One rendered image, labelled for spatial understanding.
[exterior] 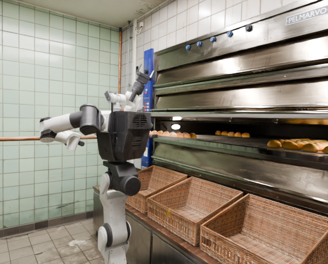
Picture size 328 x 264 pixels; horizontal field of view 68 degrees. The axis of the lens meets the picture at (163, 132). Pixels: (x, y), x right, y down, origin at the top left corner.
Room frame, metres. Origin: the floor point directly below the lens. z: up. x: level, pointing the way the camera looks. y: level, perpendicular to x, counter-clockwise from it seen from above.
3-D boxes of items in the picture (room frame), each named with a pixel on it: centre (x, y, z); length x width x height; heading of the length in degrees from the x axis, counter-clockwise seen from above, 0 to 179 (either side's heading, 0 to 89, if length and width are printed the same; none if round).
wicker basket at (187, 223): (1.82, -0.24, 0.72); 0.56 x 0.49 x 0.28; 36
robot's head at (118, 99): (1.55, 0.31, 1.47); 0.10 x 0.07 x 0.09; 144
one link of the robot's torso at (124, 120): (1.51, 0.26, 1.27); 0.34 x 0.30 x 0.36; 144
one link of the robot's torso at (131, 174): (1.48, 0.25, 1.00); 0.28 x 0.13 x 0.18; 37
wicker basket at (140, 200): (2.30, 0.12, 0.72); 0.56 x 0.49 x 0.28; 38
